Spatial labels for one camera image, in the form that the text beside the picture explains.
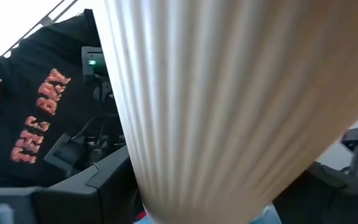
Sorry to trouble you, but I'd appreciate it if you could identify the person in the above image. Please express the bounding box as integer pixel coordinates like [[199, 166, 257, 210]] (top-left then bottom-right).
[[0, 8, 127, 188]]

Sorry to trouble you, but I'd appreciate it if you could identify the beige ribbed cup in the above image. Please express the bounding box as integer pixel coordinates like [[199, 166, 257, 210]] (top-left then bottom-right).
[[93, 0, 358, 224]]

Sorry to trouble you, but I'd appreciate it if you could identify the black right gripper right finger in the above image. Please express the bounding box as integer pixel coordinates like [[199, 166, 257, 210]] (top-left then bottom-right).
[[272, 161, 358, 224]]

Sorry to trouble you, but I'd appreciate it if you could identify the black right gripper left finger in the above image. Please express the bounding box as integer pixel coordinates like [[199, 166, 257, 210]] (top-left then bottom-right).
[[0, 145, 139, 224]]

